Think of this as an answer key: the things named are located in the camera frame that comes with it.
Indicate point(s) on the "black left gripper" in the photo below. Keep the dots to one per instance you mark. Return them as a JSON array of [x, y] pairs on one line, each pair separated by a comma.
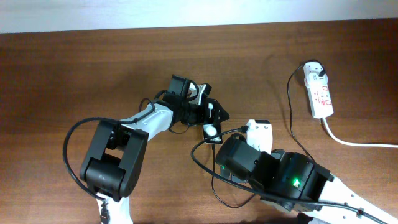
[[200, 117]]

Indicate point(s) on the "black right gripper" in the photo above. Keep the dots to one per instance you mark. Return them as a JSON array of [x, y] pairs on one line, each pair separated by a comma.
[[232, 172]]

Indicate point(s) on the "black smartphone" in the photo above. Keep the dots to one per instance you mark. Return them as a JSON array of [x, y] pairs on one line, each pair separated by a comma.
[[210, 128]]

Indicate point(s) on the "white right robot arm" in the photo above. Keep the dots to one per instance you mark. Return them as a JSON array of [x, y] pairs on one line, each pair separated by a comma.
[[298, 183]]

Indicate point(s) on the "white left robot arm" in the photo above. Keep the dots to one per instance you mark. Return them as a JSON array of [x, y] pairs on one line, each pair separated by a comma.
[[113, 163]]

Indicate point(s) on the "white power strip red labels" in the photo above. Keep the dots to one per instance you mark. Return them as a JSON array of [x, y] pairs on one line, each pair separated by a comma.
[[320, 101]]

